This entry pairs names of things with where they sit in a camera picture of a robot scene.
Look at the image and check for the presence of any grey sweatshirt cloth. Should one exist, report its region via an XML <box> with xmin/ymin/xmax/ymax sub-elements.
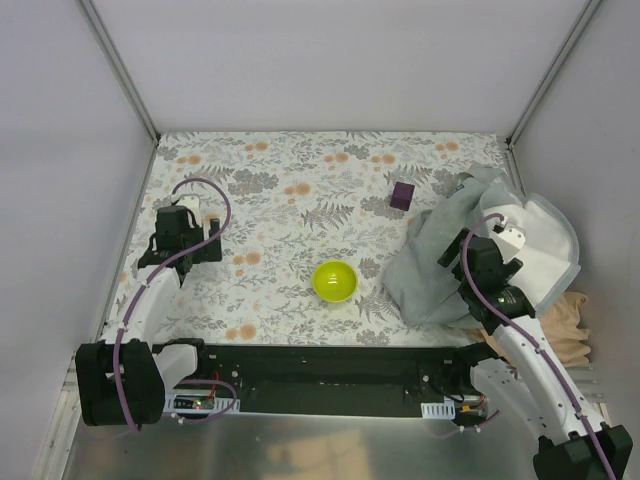
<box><xmin>382</xmin><ymin>166</ymin><xmax>508</xmax><ymax>330</ymax></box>

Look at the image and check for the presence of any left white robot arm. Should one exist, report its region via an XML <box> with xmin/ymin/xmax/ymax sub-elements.
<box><xmin>75</xmin><ymin>195</ymin><xmax>222</xmax><ymax>428</ymax></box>

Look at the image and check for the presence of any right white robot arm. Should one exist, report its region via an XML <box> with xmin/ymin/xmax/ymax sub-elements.
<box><xmin>438</xmin><ymin>226</ymin><xmax>633</xmax><ymax>479</ymax></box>

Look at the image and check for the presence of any beige cloth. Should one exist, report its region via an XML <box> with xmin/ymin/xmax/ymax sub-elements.
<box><xmin>464</xmin><ymin>292</ymin><xmax>594</xmax><ymax>371</ymax></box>

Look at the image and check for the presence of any white towel grey trim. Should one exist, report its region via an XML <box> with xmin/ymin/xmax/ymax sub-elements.
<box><xmin>475</xmin><ymin>180</ymin><xmax>580</xmax><ymax>316</ymax></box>

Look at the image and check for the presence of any purple cube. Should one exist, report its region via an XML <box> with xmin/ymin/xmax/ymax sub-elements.
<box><xmin>390</xmin><ymin>182</ymin><xmax>415</xmax><ymax>211</ymax></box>

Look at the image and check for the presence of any floral tablecloth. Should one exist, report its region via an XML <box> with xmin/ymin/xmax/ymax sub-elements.
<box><xmin>106</xmin><ymin>131</ymin><xmax>503</xmax><ymax>347</ymax></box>

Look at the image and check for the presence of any yellow-green bowl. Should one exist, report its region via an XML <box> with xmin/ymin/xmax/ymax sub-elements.
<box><xmin>312</xmin><ymin>260</ymin><xmax>358</xmax><ymax>303</ymax></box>

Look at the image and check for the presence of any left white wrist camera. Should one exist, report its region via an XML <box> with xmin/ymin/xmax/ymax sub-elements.
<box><xmin>170</xmin><ymin>194</ymin><xmax>203</xmax><ymax>227</ymax></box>

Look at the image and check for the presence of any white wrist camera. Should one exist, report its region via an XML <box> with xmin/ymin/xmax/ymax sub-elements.
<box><xmin>491</xmin><ymin>216</ymin><xmax>526</xmax><ymax>264</ymax></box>
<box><xmin>170</xmin><ymin>194</ymin><xmax>203</xmax><ymax>227</ymax></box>

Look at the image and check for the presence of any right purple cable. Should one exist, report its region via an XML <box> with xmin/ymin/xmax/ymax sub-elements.
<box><xmin>459</xmin><ymin>213</ymin><xmax>621</xmax><ymax>480</ymax></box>

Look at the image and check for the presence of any purple cable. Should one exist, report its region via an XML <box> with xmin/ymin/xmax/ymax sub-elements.
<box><xmin>112</xmin><ymin>177</ymin><xmax>234</xmax><ymax>434</ymax></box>
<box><xmin>459</xmin><ymin>213</ymin><xmax>621</xmax><ymax>480</ymax></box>

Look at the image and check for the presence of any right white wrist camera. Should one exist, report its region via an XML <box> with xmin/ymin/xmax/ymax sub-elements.
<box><xmin>491</xmin><ymin>216</ymin><xmax>526</xmax><ymax>264</ymax></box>

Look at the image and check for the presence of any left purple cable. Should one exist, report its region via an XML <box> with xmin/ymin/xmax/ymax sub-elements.
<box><xmin>112</xmin><ymin>177</ymin><xmax>234</xmax><ymax>434</ymax></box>

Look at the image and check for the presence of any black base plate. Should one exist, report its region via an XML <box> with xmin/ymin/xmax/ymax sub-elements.
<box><xmin>178</xmin><ymin>343</ymin><xmax>497</xmax><ymax>418</ymax></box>

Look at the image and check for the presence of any left aluminium frame post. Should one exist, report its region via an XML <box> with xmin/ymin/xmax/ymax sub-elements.
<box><xmin>76</xmin><ymin>0</ymin><xmax>161</xmax><ymax>146</ymax></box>

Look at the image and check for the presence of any aluminium frame post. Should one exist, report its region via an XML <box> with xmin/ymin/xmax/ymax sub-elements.
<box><xmin>505</xmin><ymin>0</ymin><xmax>605</xmax><ymax>150</ymax></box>
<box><xmin>76</xmin><ymin>0</ymin><xmax>161</xmax><ymax>146</ymax></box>

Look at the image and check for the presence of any right aluminium frame post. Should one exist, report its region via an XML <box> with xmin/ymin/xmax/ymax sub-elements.
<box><xmin>505</xmin><ymin>0</ymin><xmax>605</xmax><ymax>150</ymax></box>

